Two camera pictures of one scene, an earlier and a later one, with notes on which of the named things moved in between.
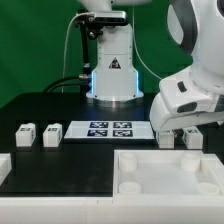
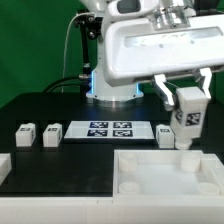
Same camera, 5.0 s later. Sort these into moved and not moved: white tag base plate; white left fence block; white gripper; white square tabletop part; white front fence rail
Moved: white gripper
Not moved: white front fence rail; white left fence block; white tag base plate; white square tabletop part
